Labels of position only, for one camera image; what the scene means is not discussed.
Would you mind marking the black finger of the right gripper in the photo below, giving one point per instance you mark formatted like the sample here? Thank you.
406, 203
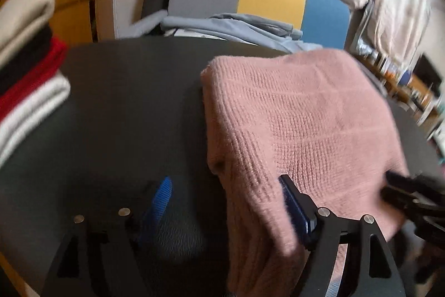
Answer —
424, 216
421, 183

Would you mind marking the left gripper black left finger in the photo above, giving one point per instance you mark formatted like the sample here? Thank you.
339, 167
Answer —
96, 256

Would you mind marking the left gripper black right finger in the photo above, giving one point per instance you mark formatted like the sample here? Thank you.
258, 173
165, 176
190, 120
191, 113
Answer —
351, 254

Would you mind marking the pink knit sweater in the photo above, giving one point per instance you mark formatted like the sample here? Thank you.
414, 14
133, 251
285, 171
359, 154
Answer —
313, 116

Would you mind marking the cluttered wooden desk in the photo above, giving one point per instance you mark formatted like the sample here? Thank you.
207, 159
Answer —
408, 90

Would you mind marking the white folded sweater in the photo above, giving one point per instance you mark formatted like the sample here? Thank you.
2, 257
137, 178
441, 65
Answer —
31, 112

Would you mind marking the red folded sweater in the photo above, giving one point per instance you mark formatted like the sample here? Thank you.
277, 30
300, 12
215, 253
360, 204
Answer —
37, 76

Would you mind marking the black folded sweater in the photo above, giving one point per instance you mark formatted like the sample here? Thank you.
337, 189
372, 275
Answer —
28, 57

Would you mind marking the light blue grey garment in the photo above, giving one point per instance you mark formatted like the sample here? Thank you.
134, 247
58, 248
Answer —
244, 28

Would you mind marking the beige folded sweater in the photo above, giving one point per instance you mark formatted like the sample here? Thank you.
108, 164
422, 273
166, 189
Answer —
21, 20

